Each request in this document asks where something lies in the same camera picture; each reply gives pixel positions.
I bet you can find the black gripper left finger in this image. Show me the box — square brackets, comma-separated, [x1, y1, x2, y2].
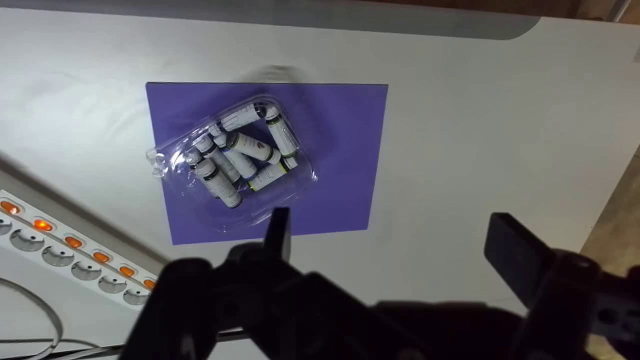
[263, 207, 289, 262]

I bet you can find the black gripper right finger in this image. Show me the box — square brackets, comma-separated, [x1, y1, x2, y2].
[483, 211, 554, 306]

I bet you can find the white cylinder tube lower right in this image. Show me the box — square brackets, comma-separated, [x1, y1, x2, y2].
[249, 155, 297, 191]

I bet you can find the white cylinder tube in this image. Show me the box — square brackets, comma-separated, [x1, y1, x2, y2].
[249, 155, 297, 191]
[263, 104, 297, 155]
[228, 131, 279, 163]
[194, 158, 241, 207]
[219, 104, 263, 131]

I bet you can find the clear plastic clamshell container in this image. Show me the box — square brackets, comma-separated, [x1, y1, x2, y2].
[147, 94, 317, 222]

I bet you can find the purple paper sheet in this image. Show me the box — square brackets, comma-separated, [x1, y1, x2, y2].
[146, 82, 388, 244]

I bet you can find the white cylinder tube centre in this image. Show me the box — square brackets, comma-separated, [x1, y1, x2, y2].
[228, 131, 279, 163]

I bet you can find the white cylinder tube lower left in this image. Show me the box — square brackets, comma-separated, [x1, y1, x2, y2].
[194, 158, 241, 207]

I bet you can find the white cylinder tube upper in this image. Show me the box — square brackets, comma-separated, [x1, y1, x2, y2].
[219, 104, 263, 131]

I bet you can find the white power cable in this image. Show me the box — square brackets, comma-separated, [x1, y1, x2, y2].
[0, 273, 128, 360]

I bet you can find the white extension cord power strip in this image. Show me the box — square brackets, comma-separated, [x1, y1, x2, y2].
[0, 189, 157, 310]

